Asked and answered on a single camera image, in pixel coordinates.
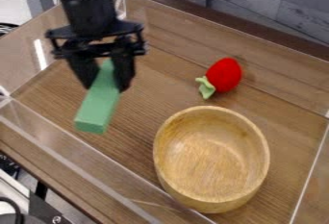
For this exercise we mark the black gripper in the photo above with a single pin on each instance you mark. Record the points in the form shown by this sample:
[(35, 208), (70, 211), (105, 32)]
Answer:
[(98, 33)]

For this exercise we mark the green rectangular stick block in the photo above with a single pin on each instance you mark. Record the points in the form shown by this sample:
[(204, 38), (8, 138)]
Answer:
[(99, 102)]

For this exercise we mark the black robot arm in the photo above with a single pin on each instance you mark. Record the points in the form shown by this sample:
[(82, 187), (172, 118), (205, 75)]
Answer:
[(97, 34)]

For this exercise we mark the brown wooden bowl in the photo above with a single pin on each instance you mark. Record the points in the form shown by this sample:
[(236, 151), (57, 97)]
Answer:
[(212, 158)]

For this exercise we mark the red plush strawberry toy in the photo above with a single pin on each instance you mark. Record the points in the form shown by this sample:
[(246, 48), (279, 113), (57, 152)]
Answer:
[(222, 77)]

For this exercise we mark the clear acrylic corner bracket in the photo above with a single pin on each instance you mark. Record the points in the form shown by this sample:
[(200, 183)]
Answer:
[(121, 9)]

